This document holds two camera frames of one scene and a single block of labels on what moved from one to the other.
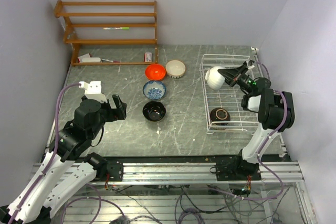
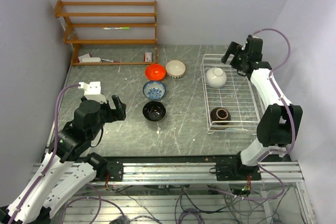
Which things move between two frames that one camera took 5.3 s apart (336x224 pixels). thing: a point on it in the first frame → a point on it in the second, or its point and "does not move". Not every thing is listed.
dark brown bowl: [219, 114] does not move
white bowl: [215, 80] does not move
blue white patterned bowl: [154, 90] does not move
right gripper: [230, 74] → [231, 50]
